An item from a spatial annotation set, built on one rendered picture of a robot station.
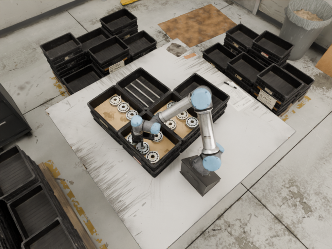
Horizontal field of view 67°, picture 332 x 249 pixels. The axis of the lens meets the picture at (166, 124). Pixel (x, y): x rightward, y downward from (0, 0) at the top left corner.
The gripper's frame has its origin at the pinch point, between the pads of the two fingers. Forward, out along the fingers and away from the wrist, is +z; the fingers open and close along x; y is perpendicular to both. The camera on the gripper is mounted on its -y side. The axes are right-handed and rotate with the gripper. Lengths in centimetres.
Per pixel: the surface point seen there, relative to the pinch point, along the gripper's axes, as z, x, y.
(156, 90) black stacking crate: 2, -56, -13
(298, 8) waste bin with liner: 32, -216, -213
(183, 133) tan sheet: 2.1, -9.6, -32.0
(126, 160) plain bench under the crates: 15.0, 5.9, 14.4
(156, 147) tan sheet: 2.1, 2.1, -10.0
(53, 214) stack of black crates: 47, 36, 79
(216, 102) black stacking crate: 2, -39, -64
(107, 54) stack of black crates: 36, -145, 43
